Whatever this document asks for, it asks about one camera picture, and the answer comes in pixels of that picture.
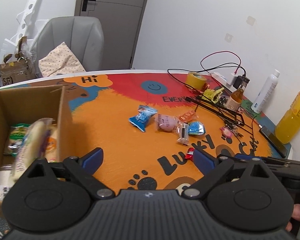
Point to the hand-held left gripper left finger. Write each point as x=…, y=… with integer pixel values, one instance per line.
x=91, y=160

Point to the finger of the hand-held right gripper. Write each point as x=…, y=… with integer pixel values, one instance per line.
x=285, y=162
x=247, y=157

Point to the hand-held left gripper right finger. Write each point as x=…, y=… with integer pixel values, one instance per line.
x=205, y=161

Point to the red candy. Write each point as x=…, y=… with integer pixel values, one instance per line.
x=190, y=153

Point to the small clear snack packet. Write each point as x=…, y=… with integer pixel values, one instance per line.
x=183, y=135

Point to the teal snack packet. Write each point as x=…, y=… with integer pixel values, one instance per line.
x=196, y=128

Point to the brown cardboard box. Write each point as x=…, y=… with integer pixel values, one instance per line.
x=64, y=120

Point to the orange candy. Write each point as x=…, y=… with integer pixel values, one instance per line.
x=187, y=115

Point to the pink snack packet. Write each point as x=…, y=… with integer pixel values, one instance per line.
x=166, y=123

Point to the long white snack packet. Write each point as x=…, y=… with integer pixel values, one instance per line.
x=29, y=145

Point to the blue snack packet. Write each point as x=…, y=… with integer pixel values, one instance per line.
x=142, y=117

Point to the small green snack packet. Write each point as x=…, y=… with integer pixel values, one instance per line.
x=18, y=131

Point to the clear packet with dark pieces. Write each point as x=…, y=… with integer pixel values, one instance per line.
x=13, y=146

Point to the white snack packet with barcode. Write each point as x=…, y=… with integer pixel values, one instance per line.
x=3, y=180

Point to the black smartphone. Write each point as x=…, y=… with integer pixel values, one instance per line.
x=275, y=140

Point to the colourful cat printed table mat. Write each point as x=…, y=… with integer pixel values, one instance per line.
x=120, y=140

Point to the orange juice bottle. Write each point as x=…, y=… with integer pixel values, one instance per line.
x=293, y=117

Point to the brown glass bottle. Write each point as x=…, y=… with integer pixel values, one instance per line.
x=235, y=100

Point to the white spray bottle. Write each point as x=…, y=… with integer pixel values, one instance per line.
x=263, y=92

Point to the yellow hair claw clip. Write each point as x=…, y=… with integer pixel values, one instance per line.
x=212, y=95

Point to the black charger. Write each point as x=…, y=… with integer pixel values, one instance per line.
x=239, y=81

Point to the yellow tape roll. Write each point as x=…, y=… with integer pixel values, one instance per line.
x=193, y=83

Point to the white plug adapter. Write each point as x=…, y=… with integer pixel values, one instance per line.
x=231, y=78

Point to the white power strip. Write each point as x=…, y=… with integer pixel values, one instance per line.
x=218, y=76

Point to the cream dotted cushion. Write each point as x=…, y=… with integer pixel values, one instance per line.
x=59, y=62

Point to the brown paper bag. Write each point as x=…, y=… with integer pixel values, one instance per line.
x=17, y=72

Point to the clear plastic wrapping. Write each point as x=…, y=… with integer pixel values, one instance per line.
x=29, y=52

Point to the grey padded chair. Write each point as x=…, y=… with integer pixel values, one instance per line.
x=72, y=37

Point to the plain white panel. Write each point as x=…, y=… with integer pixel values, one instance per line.
x=38, y=28

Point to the grey door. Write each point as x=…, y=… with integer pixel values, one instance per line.
x=114, y=17

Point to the white board with round holes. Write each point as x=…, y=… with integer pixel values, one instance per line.
x=31, y=7

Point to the white wall socket cover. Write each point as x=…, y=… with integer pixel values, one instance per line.
x=251, y=20
x=228, y=37

